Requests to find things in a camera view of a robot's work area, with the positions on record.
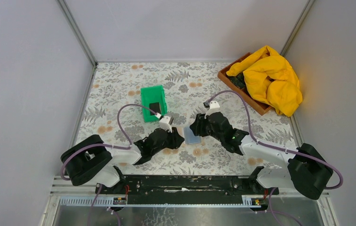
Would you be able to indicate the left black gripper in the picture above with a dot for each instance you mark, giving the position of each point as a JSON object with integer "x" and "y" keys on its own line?
{"x": 175, "y": 139}

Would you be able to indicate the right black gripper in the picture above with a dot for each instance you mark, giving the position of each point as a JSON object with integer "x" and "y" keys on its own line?
{"x": 198, "y": 125}

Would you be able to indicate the black VIP card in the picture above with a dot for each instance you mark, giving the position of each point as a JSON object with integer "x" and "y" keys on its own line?
{"x": 155, "y": 108}

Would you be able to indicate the green plastic bin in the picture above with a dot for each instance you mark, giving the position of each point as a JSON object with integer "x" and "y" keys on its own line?
{"x": 154, "y": 98}

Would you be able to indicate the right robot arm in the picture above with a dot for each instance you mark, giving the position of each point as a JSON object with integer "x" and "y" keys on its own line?
{"x": 302, "y": 170}

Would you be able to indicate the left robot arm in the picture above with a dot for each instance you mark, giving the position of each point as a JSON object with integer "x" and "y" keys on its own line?
{"x": 92, "y": 160}

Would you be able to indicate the brown wooden tray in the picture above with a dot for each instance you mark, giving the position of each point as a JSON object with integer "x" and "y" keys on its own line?
{"x": 237, "y": 84}

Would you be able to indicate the floral table mat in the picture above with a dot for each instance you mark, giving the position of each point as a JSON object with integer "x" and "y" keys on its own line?
{"x": 113, "y": 111}

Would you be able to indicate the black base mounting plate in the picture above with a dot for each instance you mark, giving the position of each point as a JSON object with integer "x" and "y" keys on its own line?
{"x": 154, "y": 189}

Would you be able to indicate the yellow cloth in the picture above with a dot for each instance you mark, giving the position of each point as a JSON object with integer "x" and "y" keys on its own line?
{"x": 270, "y": 79}

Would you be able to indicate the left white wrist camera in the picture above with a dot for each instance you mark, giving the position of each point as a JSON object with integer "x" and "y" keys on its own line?
{"x": 165, "y": 122}

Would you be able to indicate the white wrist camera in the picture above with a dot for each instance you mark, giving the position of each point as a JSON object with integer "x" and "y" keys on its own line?
{"x": 165, "y": 122}
{"x": 211, "y": 107}

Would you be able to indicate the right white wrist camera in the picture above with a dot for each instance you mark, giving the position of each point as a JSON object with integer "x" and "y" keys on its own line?
{"x": 211, "y": 107}

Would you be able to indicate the aluminium frame rails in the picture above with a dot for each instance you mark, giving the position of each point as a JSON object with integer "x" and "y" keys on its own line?
{"x": 83, "y": 205}

